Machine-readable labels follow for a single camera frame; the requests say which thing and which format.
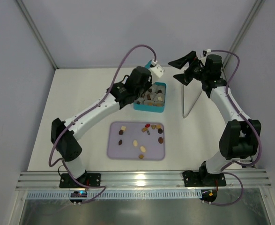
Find teal box lid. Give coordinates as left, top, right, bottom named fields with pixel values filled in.
left=144, top=60, right=152, bottom=69

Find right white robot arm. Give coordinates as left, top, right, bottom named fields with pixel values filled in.
left=168, top=50, right=262, bottom=187

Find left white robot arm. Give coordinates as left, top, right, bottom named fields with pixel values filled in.
left=51, top=66, right=153, bottom=188

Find metal tongs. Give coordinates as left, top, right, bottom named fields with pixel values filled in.
left=181, top=79, right=202, bottom=119

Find aluminium frame rail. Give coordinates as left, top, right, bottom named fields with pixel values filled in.
left=15, top=168, right=271, bottom=190

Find purple tray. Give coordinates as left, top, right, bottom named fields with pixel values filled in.
left=107, top=121, right=165, bottom=161

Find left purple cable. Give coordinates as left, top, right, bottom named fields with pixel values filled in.
left=48, top=44, right=158, bottom=204

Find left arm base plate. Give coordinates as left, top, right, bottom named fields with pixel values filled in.
left=59, top=173, right=101, bottom=188

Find teal chocolate box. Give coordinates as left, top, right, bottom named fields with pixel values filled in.
left=133, top=82, right=167, bottom=113

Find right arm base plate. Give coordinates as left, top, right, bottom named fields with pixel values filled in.
left=182, top=171, right=227, bottom=187

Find slotted cable duct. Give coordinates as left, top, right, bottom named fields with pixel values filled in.
left=26, top=189, right=202, bottom=201

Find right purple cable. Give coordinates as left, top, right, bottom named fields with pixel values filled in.
left=208, top=49, right=262, bottom=206

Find brown leaf chocolate right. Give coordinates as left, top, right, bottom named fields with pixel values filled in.
left=158, top=137, right=164, bottom=144

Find white swirl oval chocolate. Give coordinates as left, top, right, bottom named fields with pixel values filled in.
left=133, top=140, right=138, bottom=147

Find purple cable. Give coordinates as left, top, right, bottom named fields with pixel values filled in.
left=48, top=44, right=158, bottom=204
left=208, top=49, right=262, bottom=206

